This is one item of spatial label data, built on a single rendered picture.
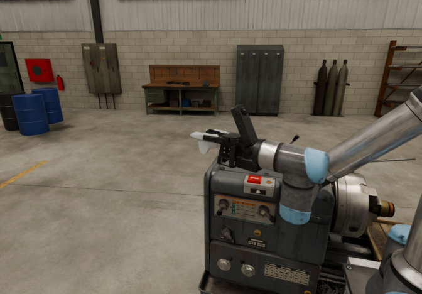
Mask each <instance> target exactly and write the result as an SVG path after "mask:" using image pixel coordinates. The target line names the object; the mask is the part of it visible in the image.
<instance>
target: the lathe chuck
mask: <svg viewBox="0 0 422 294"><path fill-rule="evenodd" d="M344 177H345V182H346V189H347V205H346V213H345V220H344V224H343V227H342V230H341V231H340V232H339V234H343V235H347V236H354V237H360V236H361V235H362V234H363V232H364V230H365V227H366V224H367V219H368V214H369V193H362V192H361V191H360V185H361V184H363V185H364V186H367V183H366V180H365V178H364V176H363V175H362V174H361V173H356V172H354V173H349V174H348V175H346V176H344ZM350 227H356V228H357V230H356V231H351V230H350V229H349V228H350Z"/></svg>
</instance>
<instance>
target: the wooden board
mask: <svg viewBox="0 0 422 294"><path fill-rule="evenodd" d="M372 223H373V225H372V227H371V226H368V228H367V234H364V236H365V239H366V241H367V243H368V245H369V248H370V251H371V253H372V255H373V258H374V261H376V262H381V259H382V258H381V257H382V256H381V255H382V254H383V253H384V250H381V249H385V246H386V242H387V238H388V235H387V234H388V233H389V230H391V227H392V226H394V225H396V224H409V225H411V224H412V223H403V222H398V221H394V220H387V219H380V218H377V220H372ZM387 224H388V225H387ZM381 226H382V227H383V228H382V227H381ZM380 227H381V228H380ZM369 230H370V232H371V233H370V232H369ZM375 230H376V231H375ZM382 230H383V231H382ZM379 232H380V233H381V234H380V233H379ZM374 233H375V234H374ZM383 233H384V234H383ZM371 234H372V235H371ZM377 236H378V237H377ZM379 236H380V237H379ZM375 237H376V238H375ZM382 237H383V238H382ZM379 242H380V243H379ZM381 243H382V244H381ZM380 245H382V246H380ZM379 252H381V254H379Z"/></svg>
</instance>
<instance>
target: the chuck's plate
mask: <svg viewBox="0 0 422 294"><path fill-rule="evenodd" d="M334 184H335V210H334V214H333V218H332V221H331V226H330V232H332V233H337V234H338V233H339V232H340V231H341V230H342V227H343V224H344V220H345V213H346V205H347V189H346V182H345V177H342V178H339V179H338V180H336V181H334Z"/></svg>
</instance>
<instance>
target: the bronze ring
mask: <svg viewBox="0 0 422 294"><path fill-rule="evenodd" d="M380 200H381V206H380V207H379V208H378V207H370V206H369V212H371V213H375V214H377V217H393V216H394V213H395V206H394V204H393V203H392V202H388V201H386V200H382V199H380Z"/></svg>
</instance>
